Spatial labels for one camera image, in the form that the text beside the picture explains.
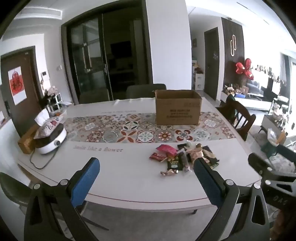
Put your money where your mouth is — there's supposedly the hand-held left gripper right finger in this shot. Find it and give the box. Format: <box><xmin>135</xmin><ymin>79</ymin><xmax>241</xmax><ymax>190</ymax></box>
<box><xmin>193</xmin><ymin>158</ymin><xmax>270</xmax><ymax>241</ymax></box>

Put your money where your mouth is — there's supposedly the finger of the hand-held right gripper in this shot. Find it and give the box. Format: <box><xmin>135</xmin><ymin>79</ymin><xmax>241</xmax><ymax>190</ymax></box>
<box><xmin>248</xmin><ymin>153</ymin><xmax>281</xmax><ymax>183</ymax></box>

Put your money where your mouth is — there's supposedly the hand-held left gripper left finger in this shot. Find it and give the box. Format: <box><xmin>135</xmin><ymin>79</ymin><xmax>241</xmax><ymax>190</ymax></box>
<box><xmin>24</xmin><ymin>158</ymin><xmax>100</xmax><ymax>241</ymax></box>

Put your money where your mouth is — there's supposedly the black snack packet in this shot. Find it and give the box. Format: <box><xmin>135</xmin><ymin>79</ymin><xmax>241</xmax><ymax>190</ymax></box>
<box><xmin>202</xmin><ymin>146</ymin><xmax>220</xmax><ymax>168</ymax></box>

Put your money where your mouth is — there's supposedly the pile of assorted snacks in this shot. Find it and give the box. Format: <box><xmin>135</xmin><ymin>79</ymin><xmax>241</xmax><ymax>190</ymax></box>
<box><xmin>149</xmin><ymin>142</ymin><xmax>220</xmax><ymax>177</ymax></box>

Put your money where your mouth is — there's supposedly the brown cardboard box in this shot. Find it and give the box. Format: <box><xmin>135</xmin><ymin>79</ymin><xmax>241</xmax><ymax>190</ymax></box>
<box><xmin>153</xmin><ymin>89</ymin><xmax>203</xmax><ymax>126</ymax></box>

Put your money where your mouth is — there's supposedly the person's right hand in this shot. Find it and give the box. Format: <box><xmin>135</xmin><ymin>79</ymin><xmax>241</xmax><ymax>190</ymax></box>
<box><xmin>272</xmin><ymin>205</ymin><xmax>296</xmax><ymax>241</ymax></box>

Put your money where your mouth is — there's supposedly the dark upholstered chair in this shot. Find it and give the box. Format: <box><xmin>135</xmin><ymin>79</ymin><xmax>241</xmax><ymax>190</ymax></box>
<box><xmin>261</xmin><ymin>138</ymin><xmax>296</xmax><ymax>174</ymax></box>

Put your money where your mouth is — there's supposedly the dark wooden chair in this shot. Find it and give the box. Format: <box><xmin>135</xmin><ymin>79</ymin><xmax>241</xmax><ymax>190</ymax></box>
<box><xmin>219</xmin><ymin>95</ymin><xmax>257</xmax><ymax>141</ymax></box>

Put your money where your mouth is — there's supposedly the white electric cooker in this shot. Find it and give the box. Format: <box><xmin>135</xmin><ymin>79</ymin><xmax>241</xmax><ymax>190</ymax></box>
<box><xmin>34</xmin><ymin>124</ymin><xmax>68</xmax><ymax>155</ymax></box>

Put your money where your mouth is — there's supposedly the white low cabinet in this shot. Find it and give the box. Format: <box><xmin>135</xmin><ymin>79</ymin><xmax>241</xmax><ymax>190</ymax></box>
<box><xmin>221</xmin><ymin>89</ymin><xmax>274</xmax><ymax>110</ymax></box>

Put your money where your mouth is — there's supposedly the floral patterned tablecloth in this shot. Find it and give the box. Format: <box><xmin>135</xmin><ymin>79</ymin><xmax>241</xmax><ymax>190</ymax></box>
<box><xmin>53</xmin><ymin>97</ymin><xmax>250</xmax><ymax>179</ymax></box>

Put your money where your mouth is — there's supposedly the small brown carton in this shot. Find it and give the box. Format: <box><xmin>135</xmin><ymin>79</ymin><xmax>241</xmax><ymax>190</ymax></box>
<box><xmin>18</xmin><ymin>125</ymin><xmax>39</xmax><ymax>155</ymax></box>

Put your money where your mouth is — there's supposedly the white fruit bowl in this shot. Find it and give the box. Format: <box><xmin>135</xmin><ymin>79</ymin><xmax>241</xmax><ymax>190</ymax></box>
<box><xmin>49</xmin><ymin>108</ymin><xmax>68</xmax><ymax>119</ymax></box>

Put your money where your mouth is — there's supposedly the white tissue pack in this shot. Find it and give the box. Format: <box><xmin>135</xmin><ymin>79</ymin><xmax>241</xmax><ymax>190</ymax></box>
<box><xmin>35</xmin><ymin>108</ymin><xmax>49</xmax><ymax>126</ymax></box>

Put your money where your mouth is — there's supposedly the grey sofa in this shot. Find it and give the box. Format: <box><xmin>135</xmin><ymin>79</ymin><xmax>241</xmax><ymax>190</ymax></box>
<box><xmin>246</xmin><ymin>80</ymin><xmax>264</xmax><ymax>95</ymax></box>

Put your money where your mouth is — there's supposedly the flower bouquet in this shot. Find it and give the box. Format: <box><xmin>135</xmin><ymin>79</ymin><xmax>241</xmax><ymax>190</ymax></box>
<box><xmin>39</xmin><ymin>85</ymin><xmax>59</xmax><ymax>107</ymax></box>

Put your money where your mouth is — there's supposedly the red balloon bunch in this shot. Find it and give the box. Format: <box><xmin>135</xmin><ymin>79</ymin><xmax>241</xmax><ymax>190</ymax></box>
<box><xmin>235</xmin><ymin>58</ymin><xmax>254</xmax><ymax>80</ymax></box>

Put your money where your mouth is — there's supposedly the white storage cabinet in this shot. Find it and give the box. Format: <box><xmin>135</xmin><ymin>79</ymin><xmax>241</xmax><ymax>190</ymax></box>
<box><xmin>194</xmin><ymin>60</ymin><xmax>204</xmax><ymax>91</ymax></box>

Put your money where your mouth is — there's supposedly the dark interior door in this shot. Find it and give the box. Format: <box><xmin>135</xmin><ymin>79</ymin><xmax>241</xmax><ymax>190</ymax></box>
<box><xmin>203</xmin><ymin>27</ymin><xmax>220</xmax><ymax>100</ymax></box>

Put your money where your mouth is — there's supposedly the red paper door poster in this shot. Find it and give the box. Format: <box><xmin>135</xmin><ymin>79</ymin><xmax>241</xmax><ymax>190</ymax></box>
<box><xmin>8</xmin><ymin>66</ymin><xmax>28</xmax><ymax>105</ymax></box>

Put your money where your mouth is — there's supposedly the brown entrance door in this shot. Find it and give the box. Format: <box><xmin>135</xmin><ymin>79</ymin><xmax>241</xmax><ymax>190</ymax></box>
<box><xmin>0</xmin><ymin>46</ymin><xmax>44</xmax><ymax>137</ymax></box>

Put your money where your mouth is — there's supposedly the dark glass sliding door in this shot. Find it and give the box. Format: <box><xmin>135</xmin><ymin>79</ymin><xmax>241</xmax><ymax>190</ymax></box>
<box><xmin>60</xmin><ymin>0</ymin><xmax>153</xmax><ymax>103</ymax></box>

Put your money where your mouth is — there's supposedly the grey power cable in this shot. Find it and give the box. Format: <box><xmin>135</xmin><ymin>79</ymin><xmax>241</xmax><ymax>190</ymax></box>
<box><xmin>30</xmin><ymin>150</ymin><xmax>55</xmax><ymax>170</ymax></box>

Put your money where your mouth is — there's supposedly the white wire rack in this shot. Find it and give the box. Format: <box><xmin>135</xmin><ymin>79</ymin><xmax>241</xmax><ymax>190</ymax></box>
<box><xmin>46</xmin><ymin>92</ymin><xmax>63</xmax><ymax>112</ymax></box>

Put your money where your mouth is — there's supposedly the dark slatted wall panel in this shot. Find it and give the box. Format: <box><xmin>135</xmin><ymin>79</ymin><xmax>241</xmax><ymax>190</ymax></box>
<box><xmin>221</xmin><ymin>17</ymin><xmax>245</xmax><ymax>87</ymax></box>

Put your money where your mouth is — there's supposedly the gold loop wall ornament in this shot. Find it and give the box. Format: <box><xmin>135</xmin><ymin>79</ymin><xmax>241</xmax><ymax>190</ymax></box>
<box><xmin>229</xmin><ymin>35</ymin><xmax>236</xmax><ymax>57</ymax></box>

